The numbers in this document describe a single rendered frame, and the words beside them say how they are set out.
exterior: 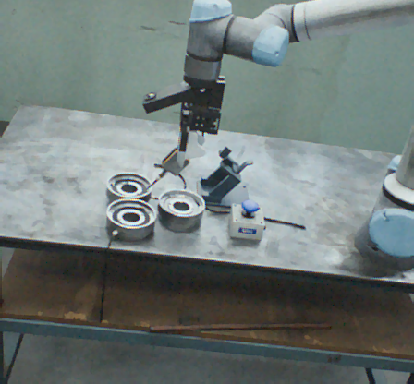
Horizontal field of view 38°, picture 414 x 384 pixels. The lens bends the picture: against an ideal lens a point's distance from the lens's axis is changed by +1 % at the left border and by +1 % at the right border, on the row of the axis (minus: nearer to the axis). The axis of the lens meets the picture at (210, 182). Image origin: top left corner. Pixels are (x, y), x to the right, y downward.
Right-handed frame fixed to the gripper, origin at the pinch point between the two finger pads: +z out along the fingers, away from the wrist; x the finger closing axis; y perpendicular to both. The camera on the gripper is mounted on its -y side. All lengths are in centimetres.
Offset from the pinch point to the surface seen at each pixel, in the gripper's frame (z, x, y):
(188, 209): 11.4, -3.0, 3.6
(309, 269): 13.3, -17.9, 29.8
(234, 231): 11.2, -9.9, 13.8
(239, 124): 65, 155, 38
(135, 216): 11.1, -8.3, -8.1
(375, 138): 64, 154, 109
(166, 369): 93, 21, 8
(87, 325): 39.5, -13.8, -16.3
